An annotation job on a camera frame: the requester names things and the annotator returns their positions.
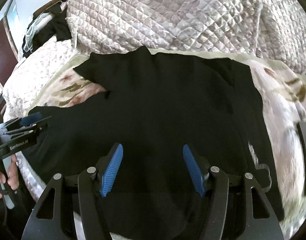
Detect black pants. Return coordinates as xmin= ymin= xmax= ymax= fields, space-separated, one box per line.
xmin=23 ymin=47 xmax=284 ymax=239

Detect left hand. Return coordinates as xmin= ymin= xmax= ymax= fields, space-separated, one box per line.
xmin=0 ymin=154 xmax=19 ymax=199

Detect floral pillow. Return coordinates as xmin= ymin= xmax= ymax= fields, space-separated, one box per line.
xmin=3 ymin=36 xmax=77 ymax=121

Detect brown wooden door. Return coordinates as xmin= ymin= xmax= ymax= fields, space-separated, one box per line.
xmin=0 ymin=20 xmax=18 ymax=86

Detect dark clothes pile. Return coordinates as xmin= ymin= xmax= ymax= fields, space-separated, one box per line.
xmin=22 ymin=1 xmax=71 ymax=58

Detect fluffy floral fleece blanket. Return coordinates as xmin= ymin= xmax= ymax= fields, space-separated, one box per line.
xmin=32 ymin=52 xmax=306 ymax=239

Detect quilted floral comforter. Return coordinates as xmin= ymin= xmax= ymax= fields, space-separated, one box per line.
xmin=67 ymin=0 xmax=306 ymax=73

